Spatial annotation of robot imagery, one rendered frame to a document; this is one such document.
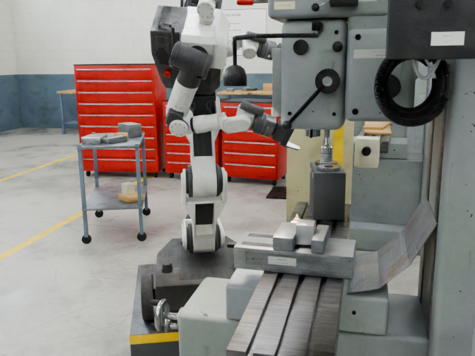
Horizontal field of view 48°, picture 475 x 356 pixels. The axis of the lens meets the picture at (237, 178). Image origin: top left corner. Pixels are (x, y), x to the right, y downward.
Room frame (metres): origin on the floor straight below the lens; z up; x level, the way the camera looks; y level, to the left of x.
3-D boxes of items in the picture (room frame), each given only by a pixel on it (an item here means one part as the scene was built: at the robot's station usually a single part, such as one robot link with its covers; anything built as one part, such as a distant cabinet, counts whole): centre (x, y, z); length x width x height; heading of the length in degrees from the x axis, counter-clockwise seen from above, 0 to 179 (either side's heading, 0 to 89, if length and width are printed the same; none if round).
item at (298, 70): (1.66, -0.24, 1.47); 0.21 x 0.19 x 0.32; 166
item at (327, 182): (2.08, -0.36, 1.00); 0.22 x 0.12 x 0.20; 176
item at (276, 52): (1.69, -0.13, 1.45); 0.04 x 0.04 x 0.21; 76
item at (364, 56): (1.61, -0.43, 1.47); 0.24 x 0.19 x 0.26; 166
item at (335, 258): (1.52, -0.17, 0.96); 0.35 x 0.15 x 0.11; 74
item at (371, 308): (1.66, -0.24, 0.76); 0.50 x 0.35 x 0.12; 76
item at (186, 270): (2.44, 0.17, 0.59); 0.64 x 0.52 x 0.33; 8
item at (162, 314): (1.78, 0.25, 0.60); 0.16 x 0.12 x 0.12; 76
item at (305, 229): (1.51, -0.20, 1.01); 0.06 x 0.05 x 0.06; 164
